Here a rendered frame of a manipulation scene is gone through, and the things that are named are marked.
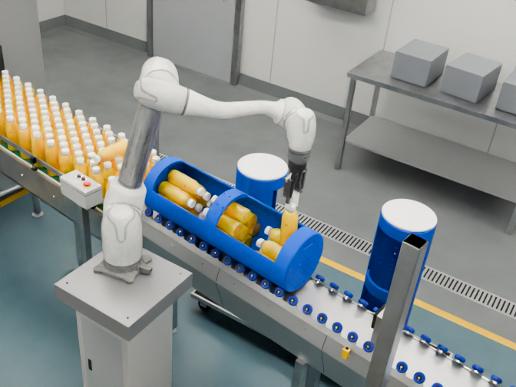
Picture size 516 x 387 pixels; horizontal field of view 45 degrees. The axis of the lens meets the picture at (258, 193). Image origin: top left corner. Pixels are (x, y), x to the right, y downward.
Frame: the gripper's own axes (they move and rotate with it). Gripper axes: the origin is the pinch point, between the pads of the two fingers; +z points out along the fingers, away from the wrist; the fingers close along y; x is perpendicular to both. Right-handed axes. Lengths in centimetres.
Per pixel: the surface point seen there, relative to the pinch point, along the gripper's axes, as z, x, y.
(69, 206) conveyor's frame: 55, 123, -24
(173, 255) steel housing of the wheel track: 53, 54, -15
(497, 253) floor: 136, -41, 229
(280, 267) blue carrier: 22.4, -8.2, -14.5
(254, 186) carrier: 38, 52, 43
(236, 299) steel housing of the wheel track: 56, 14, -14
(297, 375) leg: 81, -23, -10
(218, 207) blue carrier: 15.2, 31.7, -9.4
